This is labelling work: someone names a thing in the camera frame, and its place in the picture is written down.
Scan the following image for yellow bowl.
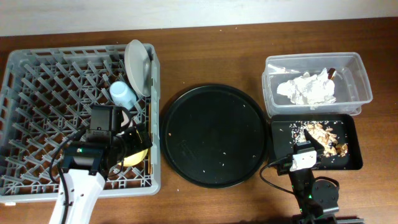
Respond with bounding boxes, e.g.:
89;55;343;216
119;149;148;167

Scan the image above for pink cup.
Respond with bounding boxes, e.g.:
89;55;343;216
121;111;132;128

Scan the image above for wooden chopstick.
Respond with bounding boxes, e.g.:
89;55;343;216
147;103;152;175

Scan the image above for blue cup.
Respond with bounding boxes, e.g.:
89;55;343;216
109;81;137;110

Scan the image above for white plate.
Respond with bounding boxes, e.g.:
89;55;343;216
124;40;151;97

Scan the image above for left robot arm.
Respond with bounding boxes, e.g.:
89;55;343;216
50;105;152;223

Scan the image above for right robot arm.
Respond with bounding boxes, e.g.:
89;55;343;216
277;129;340;223

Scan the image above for black rectangular waste tray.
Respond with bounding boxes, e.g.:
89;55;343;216
269;114;363;170

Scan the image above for grey dishwasher rack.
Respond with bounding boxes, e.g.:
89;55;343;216
1;44;161;203

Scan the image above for food scraps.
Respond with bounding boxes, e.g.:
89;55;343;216
289;121;348;157

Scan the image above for crumpled white paper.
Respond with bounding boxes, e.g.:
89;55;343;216
277;68;336;105

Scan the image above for clear plastic bin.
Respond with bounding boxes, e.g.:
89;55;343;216
262;52;373;116

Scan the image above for round black tray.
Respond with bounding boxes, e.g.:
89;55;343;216
160;84;272;189

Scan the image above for black camera cable right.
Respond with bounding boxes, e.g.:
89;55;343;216
259;156;296;196

